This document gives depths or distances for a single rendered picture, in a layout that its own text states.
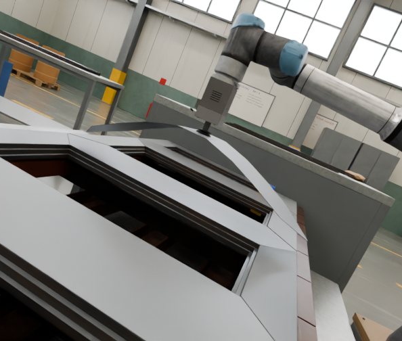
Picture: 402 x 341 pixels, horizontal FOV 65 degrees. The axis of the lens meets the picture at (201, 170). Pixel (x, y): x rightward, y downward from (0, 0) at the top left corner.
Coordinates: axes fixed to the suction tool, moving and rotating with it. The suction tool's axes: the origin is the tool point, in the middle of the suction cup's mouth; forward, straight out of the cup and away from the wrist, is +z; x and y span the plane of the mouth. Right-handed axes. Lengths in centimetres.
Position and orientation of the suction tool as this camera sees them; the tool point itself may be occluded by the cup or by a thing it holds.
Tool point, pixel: (201, 138)
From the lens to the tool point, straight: 82.5
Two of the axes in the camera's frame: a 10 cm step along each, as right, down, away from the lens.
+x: 9.0, 4.1, -1.4
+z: -3.9, 9.0, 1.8
